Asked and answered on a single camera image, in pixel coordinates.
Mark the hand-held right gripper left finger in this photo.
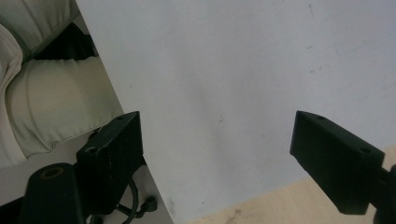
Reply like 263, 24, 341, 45
76, 110, 147, 217

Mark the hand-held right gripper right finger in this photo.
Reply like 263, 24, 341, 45
289, 109, 386, 216

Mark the black chair base with caster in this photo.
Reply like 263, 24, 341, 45
117, 177, 159, 224

